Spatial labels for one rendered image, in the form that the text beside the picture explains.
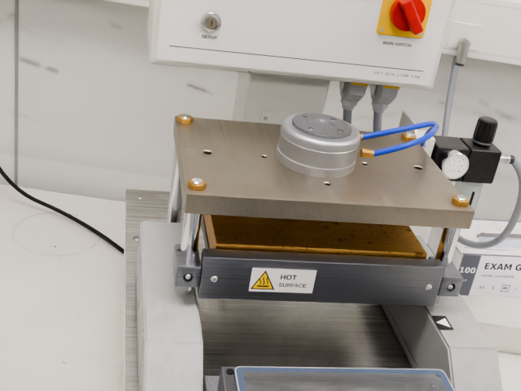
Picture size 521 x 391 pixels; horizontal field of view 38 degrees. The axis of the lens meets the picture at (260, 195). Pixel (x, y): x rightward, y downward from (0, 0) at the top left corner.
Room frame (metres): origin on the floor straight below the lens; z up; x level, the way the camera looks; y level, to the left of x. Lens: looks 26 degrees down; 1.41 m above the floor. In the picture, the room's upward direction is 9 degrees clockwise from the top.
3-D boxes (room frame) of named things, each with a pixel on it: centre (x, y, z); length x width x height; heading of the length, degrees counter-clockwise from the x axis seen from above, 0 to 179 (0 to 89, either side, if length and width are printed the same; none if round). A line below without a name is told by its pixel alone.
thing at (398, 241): (0.70, -0.06, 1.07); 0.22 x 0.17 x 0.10; 103
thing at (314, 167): (0.73, -0.06, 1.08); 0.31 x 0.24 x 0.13; 103
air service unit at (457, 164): (0.87, -0.23, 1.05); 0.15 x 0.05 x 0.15; 103
